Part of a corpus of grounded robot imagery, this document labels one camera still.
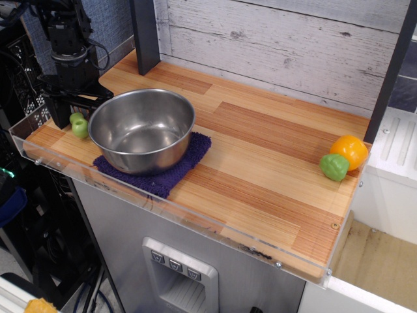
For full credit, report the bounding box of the grey dispenser panel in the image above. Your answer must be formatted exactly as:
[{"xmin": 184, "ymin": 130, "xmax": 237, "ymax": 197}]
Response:
[{"xmin": 142, "ymin": 237, "xmax": 220, "ymax": 312}]

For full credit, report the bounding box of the stainless steel pot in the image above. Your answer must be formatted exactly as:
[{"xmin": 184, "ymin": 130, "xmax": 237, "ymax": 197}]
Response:
[{"xmin": 88, "ymin": 89, "xmax": 195, "ymax": 175}]

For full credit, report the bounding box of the green toy pepper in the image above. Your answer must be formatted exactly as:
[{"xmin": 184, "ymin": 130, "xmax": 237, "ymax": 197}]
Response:
[{"xmin": 319, "ymin": 154, "xmax": 350, "ymax": 182}]

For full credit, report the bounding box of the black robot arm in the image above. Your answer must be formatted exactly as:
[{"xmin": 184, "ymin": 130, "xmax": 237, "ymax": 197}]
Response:
[{"xmin": 27, "ymin": 1, "xmax": 113, "ymax": 129}]

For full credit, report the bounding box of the blue fabric panel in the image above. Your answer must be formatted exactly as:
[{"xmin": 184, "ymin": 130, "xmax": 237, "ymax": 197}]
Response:
[{"xmin": 21, "ymin": 0, "xmax": 134, "ymax": 74}]

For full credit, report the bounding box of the orange toy pepper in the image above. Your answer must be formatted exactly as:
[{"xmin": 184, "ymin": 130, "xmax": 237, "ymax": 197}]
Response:
[{"xmin": 329, "ymin": 135, "xmax": 369, "ymax": 171}]

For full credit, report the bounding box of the silver toy fridge cabinet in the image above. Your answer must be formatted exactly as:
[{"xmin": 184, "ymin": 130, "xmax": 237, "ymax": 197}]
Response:
[{"xmin": 75, "ymin": 182, "xmax": 305, "ymax": 312}]

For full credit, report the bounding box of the clear acrylic guard rail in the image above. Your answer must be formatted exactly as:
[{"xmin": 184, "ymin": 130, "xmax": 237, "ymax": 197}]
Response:
[{"xmin": 11, "ymin": 98, "xmax": 369, "ymax": 285}]

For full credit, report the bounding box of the dark grey right post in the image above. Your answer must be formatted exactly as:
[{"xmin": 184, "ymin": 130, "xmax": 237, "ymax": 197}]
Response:
[{"xmin": 364, "ymin": 0, "xmax": 416, "ymax": 144}]

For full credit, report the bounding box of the dark grey post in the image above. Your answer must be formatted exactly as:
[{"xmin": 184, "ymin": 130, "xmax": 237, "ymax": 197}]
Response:
[
  {"xmin": 129, "ymin": 0, "xmax": 160, "ymax": 76},
  {"xmin": 364, "ymin": 0, "xmax": 416, "ymax": 144}
]

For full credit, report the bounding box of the dark grey left post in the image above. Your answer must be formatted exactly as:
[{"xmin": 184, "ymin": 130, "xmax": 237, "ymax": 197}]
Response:
[{"xmin": 129, "ymin": 0, "xmax": 160, "ymax": 76}]

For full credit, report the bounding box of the black plastic crate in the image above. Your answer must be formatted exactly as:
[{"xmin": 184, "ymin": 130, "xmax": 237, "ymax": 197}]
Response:
[{"xmin": 1, "ymin": 35, "xmax": 44, "ymax": 117}]

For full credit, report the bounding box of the green handled grey spatula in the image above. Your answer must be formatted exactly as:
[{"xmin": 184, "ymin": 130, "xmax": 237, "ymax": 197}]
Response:
[{"xmin": 69, "ymin": 112, "xmax": 89, "ymax": 139}]

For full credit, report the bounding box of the purple cloth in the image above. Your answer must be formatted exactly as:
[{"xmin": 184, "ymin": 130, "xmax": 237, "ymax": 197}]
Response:
[{"xmin": 93, "ymin": 132, "xmax": 212, "ymax": 199}]

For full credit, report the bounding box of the white toy sink unit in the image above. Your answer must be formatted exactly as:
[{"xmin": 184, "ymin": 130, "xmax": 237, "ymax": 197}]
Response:
[{"xmin": 299, "ymin": 108, "xmax": 416, "ymax": 312}]

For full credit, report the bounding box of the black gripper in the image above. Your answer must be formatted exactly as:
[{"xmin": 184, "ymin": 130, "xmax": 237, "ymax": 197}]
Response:
[{"xmin": 38, "ymin": 53, "xmax": 114, "ymax": 129}]

